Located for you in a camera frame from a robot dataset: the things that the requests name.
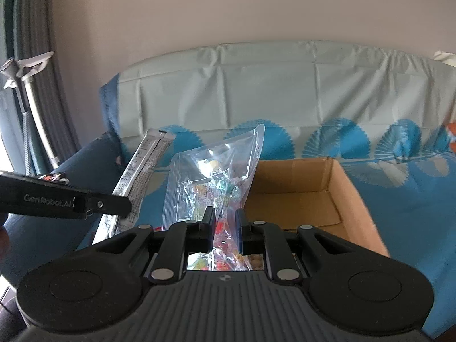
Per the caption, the cardboard box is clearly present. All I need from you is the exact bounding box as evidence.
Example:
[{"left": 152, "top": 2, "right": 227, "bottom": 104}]
[{"left": 243, "top": 157, "right": 390, "bottom": 259}]

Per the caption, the grey curtain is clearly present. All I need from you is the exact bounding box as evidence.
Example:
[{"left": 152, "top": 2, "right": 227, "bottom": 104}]
[{"left": 0, "top": 0, "right": 82, "bottom": 175}]

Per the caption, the silver snack packet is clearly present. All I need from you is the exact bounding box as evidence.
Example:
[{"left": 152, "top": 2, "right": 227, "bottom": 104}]
[{"left": 92, "top": 128, "right": 175, "bottom": 246}]

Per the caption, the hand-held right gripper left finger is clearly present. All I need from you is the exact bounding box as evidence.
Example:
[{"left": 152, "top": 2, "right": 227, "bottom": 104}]
[{"left": 76, "top": 206, "right": 217, "bottom": 282}]

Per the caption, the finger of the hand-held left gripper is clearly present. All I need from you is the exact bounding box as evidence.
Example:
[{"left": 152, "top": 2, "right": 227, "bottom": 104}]
[{"left": 73, "top": 192, "right": 132, "bottom": 219}]

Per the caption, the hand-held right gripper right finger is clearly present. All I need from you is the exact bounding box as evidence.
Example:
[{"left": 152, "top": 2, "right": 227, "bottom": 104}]
[{"left": 235, "top": 208, "right": 378, "bottom": 282}]

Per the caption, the clear candy bag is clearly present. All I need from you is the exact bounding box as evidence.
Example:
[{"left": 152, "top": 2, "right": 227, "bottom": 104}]
[{"left": 162, "top": 124, "right": 266, "bottom": 273}]

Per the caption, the blue white printed sheet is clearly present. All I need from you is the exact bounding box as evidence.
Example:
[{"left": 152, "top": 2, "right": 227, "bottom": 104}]
[{"left": 117, "top": 41, "right": 456, "bottom": 341}]

